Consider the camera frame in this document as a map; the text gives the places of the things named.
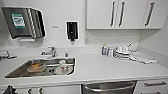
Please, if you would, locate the steel paper towel dispenser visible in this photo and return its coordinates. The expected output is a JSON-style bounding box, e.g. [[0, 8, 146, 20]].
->
[[1, 6, 47, 41]]

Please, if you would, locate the stainless steel dishwasher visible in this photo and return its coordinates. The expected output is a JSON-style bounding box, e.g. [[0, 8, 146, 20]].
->
[[81, 80, 137, 94]]

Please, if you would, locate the stack of white dishes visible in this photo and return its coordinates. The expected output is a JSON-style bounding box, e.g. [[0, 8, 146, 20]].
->
[[112, 44, 133, 61]]

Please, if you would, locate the blue dish soap bottle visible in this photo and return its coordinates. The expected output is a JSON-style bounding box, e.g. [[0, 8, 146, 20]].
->
[[101, 43, 108, 57]]

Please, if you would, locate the black soap dispenser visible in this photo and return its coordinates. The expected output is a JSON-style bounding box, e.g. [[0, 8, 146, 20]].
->
[[65, 20, 80, 43]]

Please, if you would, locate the orange bowl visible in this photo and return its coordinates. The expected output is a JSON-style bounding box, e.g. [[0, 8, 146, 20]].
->
[[26, 61, 47, 73]]

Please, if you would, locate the chrome sink faucet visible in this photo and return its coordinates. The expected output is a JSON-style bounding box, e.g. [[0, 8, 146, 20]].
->
[[40, 45, 58, 59]]

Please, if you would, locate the stainless steel sink basin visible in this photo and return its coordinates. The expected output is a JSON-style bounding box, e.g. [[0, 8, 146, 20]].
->
[[4, 56, 77, 79]]

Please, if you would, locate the small sink sprayer nozzle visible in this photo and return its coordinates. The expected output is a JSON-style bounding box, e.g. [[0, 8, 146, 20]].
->
[[64, 49, 70, 58]]

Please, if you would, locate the dark metal utensil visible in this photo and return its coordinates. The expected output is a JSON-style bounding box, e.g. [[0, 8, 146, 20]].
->
[[0, 50, 18, 61]]

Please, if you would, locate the white sink base cabinet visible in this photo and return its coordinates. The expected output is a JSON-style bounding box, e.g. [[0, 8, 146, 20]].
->
[[16, 84, 83, 94]]

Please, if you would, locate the small clear jar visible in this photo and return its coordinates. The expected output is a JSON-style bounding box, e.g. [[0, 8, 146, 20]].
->
[[107, 47, 114, 58]]

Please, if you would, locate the white wall outlet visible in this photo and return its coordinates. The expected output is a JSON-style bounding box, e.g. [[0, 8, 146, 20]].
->
[[83, 36, 91, 45]]

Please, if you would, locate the white drawer cabinet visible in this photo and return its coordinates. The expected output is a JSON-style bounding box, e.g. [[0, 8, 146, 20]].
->
[[134, 78, 168, 94]]

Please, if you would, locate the white bottle in sink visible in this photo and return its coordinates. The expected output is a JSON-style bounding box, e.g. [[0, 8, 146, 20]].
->
[[54, 59, 72, 75]]

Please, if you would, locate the small wall label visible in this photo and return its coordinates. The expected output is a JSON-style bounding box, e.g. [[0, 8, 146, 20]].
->
[[51, 25, 61, 30]]

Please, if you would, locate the white wall cabinet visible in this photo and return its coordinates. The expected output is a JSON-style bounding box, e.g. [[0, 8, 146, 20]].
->
[[85, 0, 168, 31]]

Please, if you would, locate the steel dishwasher handle bar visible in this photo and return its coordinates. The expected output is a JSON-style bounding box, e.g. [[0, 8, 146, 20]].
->
[[83, 84, 136, 93]]

